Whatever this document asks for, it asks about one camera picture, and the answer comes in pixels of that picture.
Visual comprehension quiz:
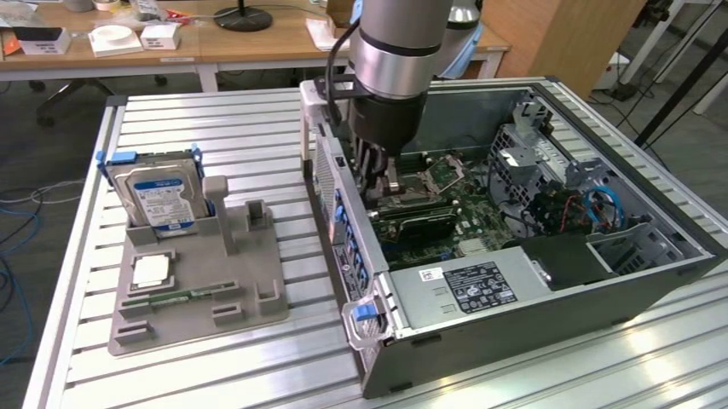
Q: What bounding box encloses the wooden desk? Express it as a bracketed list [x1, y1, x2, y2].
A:
[0, 0, 512, 82]

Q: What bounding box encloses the NVIDIA graphics card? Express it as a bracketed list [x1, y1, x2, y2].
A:
[372, 204, 460, 245]

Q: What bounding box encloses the cardboard box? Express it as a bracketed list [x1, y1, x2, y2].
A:
[326, 0, 357, 29]

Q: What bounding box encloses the black camera cable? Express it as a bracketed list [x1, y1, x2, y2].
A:
[325, 16, 364, 129]

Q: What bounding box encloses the orange box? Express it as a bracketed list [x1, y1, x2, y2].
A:
[0, 30, 23, 61]

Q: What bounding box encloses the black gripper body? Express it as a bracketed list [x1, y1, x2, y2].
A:
[348, 95, 429, 155]

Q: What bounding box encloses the white floor unit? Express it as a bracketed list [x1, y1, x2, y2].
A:
[591, 50, 634, 91]

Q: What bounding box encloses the metal socket cover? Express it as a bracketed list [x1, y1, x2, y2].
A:
[424, 153, 469, 188]

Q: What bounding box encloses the black lamp base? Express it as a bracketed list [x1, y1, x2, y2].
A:
[213, 0, 276, 33]

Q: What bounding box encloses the white paper stack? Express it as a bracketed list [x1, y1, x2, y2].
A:
[305, 17, 352, 53]

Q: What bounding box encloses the white floor cable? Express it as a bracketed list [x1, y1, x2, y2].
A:
[0, 178, 87, 206]

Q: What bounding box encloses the white box with black top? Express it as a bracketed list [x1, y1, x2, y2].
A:
[12, 26, 74, 56]

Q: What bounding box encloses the blue case latch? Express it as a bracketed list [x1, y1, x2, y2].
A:
[350, 304, 381, 325]

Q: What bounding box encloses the wooden cabinet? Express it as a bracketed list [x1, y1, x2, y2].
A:
[480, 0, 650, 93]

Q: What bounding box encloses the blue wire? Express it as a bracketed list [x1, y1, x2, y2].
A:
[579, 185, 627, 226]

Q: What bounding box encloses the silver CPU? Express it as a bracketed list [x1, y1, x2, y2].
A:
[130, 255, 173, 291]

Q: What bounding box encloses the CPU socket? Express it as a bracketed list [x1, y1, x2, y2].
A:
[401, 170, 442, 202]

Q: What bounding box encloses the green RAM stick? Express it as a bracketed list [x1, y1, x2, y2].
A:
[123, 284, 235, 308]

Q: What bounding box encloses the black plastic shroud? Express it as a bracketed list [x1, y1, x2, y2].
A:
[520, 233, 619, 287]

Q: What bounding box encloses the red wire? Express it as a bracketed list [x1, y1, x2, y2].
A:
[560, 191, 587, 232]

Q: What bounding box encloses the black floor adapter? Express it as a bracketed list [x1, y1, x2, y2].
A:
[611, 83, 644, 102]

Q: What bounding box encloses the grey power supply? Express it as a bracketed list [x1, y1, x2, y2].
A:
[389, 246, 555, 330]

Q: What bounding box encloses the hard disk with blue caddy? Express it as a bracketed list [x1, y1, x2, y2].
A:
[93, 143, 213, 239]

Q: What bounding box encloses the white labelled box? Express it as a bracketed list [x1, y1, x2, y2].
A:
[139, 23, 183, 51]

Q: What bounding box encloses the open PC case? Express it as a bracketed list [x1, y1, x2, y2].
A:
[300, 75, 728, 400]

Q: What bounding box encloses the metal drive cage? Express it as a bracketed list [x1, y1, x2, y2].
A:
[585, 221, 687, 276]

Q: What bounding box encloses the perforated metal disk bay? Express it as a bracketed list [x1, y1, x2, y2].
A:
[487, 123, 571, 210]

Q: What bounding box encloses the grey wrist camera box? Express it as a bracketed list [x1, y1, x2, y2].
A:
[300, 78, 334, 107]

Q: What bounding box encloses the blue floor cable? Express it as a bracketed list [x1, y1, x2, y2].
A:
[0, 204, 46, 367]

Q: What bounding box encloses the installed RAM stick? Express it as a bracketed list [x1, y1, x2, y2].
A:
[372, 203, 457, 221]

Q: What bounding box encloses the green motherboard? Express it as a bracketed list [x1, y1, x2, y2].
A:
[349, 147, 540, 262]

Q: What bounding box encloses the grey parts rack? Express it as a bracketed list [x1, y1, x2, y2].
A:
[107, 173, 294, 360]

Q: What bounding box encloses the black pole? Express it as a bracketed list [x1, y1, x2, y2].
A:
[634, 37, 728, 147]

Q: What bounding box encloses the white square dispenser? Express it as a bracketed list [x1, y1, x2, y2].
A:
[89, 24, 146, 58]

